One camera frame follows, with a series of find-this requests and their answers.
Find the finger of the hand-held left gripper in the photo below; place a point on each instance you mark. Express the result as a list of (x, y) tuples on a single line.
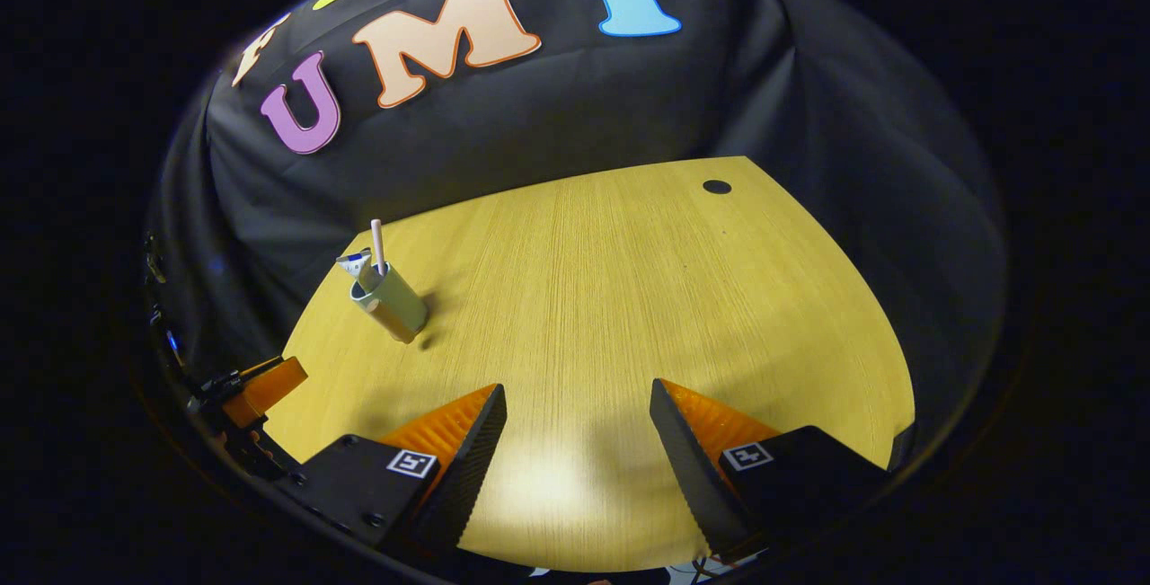
[(269, 387)]

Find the black backdrop cloth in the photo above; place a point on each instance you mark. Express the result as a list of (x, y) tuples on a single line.
[(584, 118)]

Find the white toothpaste tube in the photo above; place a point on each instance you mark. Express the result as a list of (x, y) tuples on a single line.
[(356, 261)]

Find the pink toothbrush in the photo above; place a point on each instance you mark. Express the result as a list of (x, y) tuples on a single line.
[(379, 243)]

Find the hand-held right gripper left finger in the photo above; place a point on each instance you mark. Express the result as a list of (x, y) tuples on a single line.
[(467, 468)]

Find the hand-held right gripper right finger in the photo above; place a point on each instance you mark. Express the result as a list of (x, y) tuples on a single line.
[(687, 468)]

